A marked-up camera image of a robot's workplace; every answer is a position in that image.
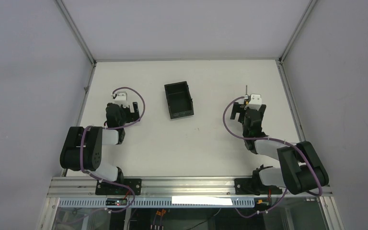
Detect white slotted cable duct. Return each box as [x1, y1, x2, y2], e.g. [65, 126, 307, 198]
[58, 196, 255, 208]

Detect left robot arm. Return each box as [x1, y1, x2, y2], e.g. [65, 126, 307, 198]
[59, 102, 139, 184]

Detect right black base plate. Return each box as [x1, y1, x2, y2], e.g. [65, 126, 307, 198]
[234, 178, 283, 196]

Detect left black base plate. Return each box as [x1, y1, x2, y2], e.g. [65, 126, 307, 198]
[95, 178, 142, 196]

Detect black plastic bin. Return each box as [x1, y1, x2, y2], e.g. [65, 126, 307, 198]
[164, 81, 194, 119]

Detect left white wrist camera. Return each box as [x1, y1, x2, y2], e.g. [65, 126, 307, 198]
[112, 92, 130, 108]

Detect aluminium front rail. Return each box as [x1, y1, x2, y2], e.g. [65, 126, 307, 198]
[46, 176, 333, 199]

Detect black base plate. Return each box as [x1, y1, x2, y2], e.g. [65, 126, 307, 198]
[234, 178, 283, 196]
[95, 178, 142, 196]

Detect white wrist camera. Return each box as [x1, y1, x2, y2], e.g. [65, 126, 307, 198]
[244, 94, 262, 110]
[112, 92, 130, 108]

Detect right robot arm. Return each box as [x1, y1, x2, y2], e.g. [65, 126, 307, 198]
[229, 102, 329, 196]

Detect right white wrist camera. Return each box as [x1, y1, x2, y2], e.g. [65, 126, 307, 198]
[244, 94, 262, 110]

